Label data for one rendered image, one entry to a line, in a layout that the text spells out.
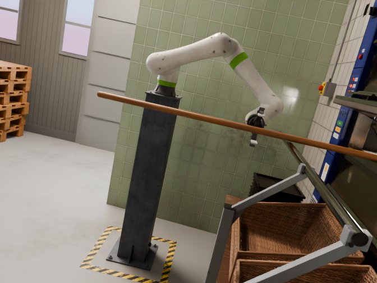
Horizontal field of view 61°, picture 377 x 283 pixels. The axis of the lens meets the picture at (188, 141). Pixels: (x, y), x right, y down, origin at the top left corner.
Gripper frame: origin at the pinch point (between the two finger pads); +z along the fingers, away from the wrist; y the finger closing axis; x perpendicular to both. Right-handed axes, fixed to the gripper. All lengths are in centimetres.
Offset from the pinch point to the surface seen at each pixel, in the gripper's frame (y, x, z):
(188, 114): -0.2, 33.6, 4.9
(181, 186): 83, 42, -117
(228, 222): 29, 6, 45
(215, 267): 48, 6, 45
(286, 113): -2, -30, -118
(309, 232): 52, -43, -19
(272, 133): -0.3, -6.4, 4.9
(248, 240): 60, -11, -7
